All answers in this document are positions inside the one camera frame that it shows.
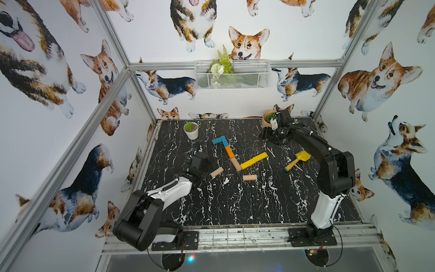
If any yellow toy shovel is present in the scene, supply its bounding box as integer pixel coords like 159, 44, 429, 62
285, 150, 311, 172

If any orange block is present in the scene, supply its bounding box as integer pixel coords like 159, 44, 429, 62
225, 146, 234, 159

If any white small plant pot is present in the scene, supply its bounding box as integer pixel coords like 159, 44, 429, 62
184, 122, 199, 140

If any left aluminium frame post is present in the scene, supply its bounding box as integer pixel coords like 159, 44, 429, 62
91, 1, 157, 125

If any green succulent plant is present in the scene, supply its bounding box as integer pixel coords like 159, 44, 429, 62
265, 112, 276, 124

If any teal block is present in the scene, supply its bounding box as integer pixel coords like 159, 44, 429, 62
221, 136, 230, 147
212, 137, 223, 145

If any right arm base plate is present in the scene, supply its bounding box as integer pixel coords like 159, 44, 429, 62
288, 226, 338, 247

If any small green plant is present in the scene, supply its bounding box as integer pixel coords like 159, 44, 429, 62
184, 122, 196, 133

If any yellow block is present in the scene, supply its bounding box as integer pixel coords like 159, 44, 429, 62
253, 153, 268, 162
240, 159, 257, 170

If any fern and white flower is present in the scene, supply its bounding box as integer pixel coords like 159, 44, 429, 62
207, 45, 234, 88

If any aluminium frame post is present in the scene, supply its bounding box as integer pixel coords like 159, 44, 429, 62
312, 0, 381, 121
91, 1, 157, 125

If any natural wood block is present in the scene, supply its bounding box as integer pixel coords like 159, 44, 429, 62
210, 167, 224, 179
231, 157, 242, 171
242, 175, 258, 181

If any pink ribbed plant pot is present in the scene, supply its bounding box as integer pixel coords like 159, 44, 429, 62
262, 110, 278, 130

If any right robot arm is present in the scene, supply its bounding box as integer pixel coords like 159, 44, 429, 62
263, 106, 356, 244

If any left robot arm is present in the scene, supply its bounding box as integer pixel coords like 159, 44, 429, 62
113, 152, 216, 252

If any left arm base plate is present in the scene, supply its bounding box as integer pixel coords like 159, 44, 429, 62
151, 231, 199, 251

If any white wire wall basket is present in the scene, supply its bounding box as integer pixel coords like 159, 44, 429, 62
194, 60, 271, 90

